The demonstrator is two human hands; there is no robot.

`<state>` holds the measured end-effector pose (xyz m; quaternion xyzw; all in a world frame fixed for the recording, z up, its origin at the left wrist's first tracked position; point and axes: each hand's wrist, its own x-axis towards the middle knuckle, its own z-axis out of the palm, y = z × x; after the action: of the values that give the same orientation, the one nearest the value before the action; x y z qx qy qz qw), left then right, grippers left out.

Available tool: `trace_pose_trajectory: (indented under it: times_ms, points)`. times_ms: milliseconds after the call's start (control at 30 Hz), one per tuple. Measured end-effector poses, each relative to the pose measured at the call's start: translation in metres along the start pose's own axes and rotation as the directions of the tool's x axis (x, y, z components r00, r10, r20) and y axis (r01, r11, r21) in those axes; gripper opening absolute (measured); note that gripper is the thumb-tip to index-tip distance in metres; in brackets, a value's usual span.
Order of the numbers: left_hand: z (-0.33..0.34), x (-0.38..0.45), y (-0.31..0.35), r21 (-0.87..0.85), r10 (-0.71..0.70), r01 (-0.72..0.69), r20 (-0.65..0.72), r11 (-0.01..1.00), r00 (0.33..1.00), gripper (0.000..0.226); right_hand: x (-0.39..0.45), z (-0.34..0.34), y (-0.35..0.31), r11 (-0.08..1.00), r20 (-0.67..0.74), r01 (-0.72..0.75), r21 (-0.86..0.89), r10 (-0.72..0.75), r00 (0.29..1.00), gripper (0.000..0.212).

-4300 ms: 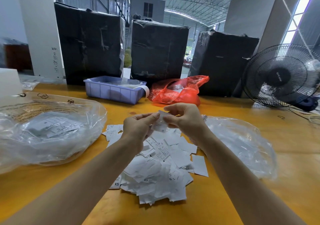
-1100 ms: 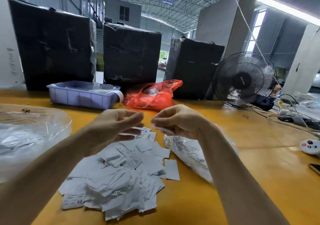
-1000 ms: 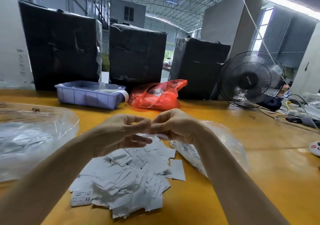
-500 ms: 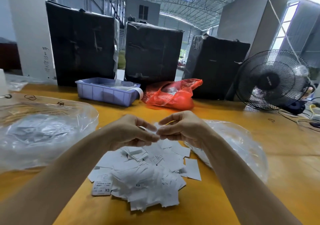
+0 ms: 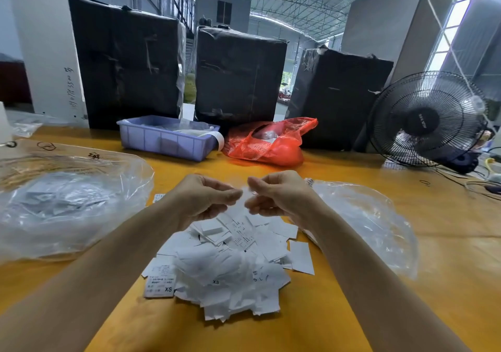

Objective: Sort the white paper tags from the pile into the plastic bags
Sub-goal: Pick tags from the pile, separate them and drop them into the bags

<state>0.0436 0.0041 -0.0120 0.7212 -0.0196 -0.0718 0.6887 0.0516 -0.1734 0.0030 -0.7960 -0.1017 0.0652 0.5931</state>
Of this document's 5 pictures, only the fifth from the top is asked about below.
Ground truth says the person's right hand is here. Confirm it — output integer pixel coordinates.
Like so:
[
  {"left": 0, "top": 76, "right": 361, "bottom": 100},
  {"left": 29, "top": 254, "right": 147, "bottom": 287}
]
[{"left": 244, "top": 170, "right": 328, "bottom": 228}]

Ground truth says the person's left hand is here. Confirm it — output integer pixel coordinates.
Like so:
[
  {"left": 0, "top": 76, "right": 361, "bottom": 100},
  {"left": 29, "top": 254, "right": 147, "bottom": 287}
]
[{"left": 160, "top": 174, "right": 244, "bottom": 231}]

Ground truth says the pile of white labels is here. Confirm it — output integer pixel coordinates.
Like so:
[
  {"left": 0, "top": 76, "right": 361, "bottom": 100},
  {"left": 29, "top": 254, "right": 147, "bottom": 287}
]
[{"left": 141, "top": 190, "right": 316, "bottom": 322}]

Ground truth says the clear plastic bag black print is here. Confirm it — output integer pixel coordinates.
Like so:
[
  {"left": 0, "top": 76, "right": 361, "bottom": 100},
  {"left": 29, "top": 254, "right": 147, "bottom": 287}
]
[{"left": 304, "top": 179, "right": 420, "bottom": 278}]

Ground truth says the large clear bag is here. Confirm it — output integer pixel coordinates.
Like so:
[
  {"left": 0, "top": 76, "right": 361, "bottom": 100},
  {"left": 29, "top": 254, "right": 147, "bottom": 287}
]
[{"left": 0, "top": 141, "right": 155, "bottom": 263}]

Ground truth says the person's right forearm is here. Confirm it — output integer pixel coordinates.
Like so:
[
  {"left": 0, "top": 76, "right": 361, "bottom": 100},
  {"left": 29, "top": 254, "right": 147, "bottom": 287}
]
[{"left": 307, "top": 211, "right": 472, "bottom": 352}]

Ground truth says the person's left forearm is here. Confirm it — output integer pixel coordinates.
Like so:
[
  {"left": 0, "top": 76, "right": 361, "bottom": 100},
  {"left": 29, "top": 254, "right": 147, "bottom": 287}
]
[{"left": 0, "top": 211, "right": 183, "bottom": 352}]

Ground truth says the red plastic bag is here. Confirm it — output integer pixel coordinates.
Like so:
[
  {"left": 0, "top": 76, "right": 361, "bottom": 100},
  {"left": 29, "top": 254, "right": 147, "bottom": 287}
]
[{"left": 222, "top": 117, "right": 319, "bottom": 167}]

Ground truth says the blue plastic bin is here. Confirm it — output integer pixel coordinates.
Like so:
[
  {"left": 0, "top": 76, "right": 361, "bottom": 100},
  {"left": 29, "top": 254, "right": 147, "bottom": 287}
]
[{"left": 116, "top": 115, "right": 225, "bottom": 162}]

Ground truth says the large black wrapped bale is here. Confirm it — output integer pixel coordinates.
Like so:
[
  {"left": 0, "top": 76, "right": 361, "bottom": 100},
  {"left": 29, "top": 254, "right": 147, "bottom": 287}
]
[
  {"left": 67, "top": 0, "right": 187, "bottom": 131},
  {"left": 193, "top": 25, "right": 288, "bottom": 133},
  {"left": 285, "top": 46, "right": 395, "bottom": 152}
]

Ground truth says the black table fan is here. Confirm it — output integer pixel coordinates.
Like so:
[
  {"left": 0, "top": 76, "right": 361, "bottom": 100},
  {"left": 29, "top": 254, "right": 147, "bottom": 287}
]
[{"left": 368, "top": 71, "right": 490, "bottom": 170}]

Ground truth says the grey cabin with window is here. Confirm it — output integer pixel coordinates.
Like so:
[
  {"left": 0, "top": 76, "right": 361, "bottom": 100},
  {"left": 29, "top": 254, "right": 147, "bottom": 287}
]
[{"left": 195, "top": 0, "right": 252, "bottom": 33}]

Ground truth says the white foam box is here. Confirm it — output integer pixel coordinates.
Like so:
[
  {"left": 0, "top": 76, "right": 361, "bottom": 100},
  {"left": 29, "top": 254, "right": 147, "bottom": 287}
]
[{"left": 0, "top": 101, "right": 13, "bottom": 147}]

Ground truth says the white pillar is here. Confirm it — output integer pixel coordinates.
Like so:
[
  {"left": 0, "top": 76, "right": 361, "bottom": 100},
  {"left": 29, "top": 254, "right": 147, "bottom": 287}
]
[{"left": 6, "top": 0, "right": 87, "bottom": 122}]

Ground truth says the brown wooden cabinet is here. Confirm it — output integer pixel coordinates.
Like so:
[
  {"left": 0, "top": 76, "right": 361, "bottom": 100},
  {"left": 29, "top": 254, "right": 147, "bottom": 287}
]
[{"left": 0, "top": 60, "right": 32, "bottom": 106}]

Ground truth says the bundle of cables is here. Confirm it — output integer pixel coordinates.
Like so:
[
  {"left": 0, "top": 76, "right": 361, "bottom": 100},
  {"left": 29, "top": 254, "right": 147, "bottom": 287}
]
[{"left": 434, "top": 148, "right": 501, "bottom": 200}]

